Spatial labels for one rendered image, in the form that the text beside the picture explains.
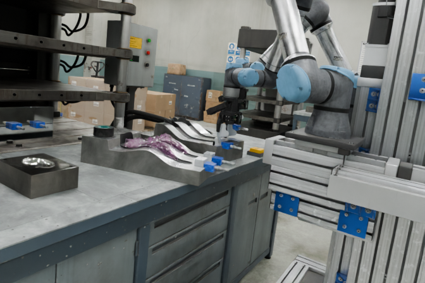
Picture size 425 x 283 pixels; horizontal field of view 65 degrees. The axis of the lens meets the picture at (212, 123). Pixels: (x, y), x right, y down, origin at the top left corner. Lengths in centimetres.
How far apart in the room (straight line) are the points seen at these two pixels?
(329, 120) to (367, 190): 26
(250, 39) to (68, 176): 481
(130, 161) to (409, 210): 92
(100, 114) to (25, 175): 459
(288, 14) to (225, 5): 786
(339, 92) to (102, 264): 92
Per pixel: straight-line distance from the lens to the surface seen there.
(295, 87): 105
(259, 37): 561
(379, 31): 142
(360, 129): 139
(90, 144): 140
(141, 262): 127
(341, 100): 116
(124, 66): 201
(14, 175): 115
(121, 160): 133
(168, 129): 164
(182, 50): 948
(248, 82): 137
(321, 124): 115
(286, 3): 122
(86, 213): 98
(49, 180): 110
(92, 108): 576
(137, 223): 117
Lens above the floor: 120
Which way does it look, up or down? 8 degrees down
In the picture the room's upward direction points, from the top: 6 degrees clockwise
